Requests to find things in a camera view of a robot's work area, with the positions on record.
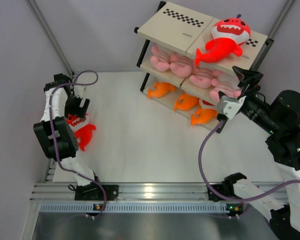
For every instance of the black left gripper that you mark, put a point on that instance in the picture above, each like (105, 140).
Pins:
(79, 111)

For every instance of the orange shark plush on shelf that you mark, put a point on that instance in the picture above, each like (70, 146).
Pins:
(161, 89)

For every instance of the orange shark plush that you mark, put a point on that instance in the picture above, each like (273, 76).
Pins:
(161, 89)
(185, 102)
(206, 112)

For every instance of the aluminium mounting rail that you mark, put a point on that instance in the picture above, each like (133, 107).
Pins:
(187, 192)

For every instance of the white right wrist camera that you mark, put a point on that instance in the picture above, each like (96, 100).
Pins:
(229, 106)

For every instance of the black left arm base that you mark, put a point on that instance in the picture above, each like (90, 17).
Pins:
(92, 192)

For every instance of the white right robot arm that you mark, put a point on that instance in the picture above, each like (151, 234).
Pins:
(283, 218)

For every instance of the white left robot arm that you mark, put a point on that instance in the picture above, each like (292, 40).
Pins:
(65, 129)

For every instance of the grey slotted cable duct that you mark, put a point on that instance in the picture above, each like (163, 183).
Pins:
(135, 208)

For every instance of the beige three-tier shelf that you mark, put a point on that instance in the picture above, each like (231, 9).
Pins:
(183, 30)

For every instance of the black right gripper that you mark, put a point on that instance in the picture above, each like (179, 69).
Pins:
(246, 76)

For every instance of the pink striped plush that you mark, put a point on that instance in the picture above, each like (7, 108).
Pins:
(161, 58)
(181, 65)
(202, 77)
(228, 84)

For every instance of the red shark plush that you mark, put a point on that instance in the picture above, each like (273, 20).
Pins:
(227, 36)
(82, 128)

